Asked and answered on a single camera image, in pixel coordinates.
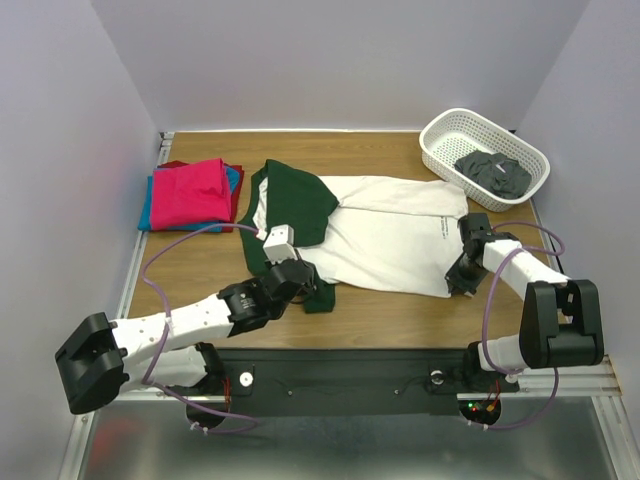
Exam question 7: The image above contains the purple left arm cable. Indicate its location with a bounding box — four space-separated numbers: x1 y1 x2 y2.
140 223 261 434

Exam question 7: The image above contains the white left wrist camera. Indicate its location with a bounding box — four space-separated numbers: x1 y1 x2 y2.
256 225 297 265

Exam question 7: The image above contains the grey t-shirt in basket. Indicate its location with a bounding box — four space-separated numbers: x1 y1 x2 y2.
454 150 532 200

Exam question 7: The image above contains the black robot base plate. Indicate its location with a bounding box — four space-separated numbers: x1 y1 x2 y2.
164 347 521 417

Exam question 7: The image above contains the aluminium frame rail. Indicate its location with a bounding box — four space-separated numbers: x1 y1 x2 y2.
59 131 639 479

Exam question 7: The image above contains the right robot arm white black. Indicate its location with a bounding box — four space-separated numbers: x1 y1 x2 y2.
445 213 604 390

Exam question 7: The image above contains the white and green t-shirt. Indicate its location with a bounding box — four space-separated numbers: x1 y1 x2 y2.
241 160 468 314

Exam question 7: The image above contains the dark red folded t-shirt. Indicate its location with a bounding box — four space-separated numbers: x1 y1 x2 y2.
159 160 245 233

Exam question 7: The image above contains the white perforated laundry basket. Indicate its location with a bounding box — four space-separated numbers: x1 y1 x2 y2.
419 108 551 212

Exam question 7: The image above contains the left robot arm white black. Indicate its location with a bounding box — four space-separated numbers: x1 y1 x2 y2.
55 259 316 415

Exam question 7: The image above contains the pink folded t-shirt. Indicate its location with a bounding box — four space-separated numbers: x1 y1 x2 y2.
150 158 232 230

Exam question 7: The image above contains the blue folded t-shirt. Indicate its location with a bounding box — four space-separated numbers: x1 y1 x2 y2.
138 176 220 232

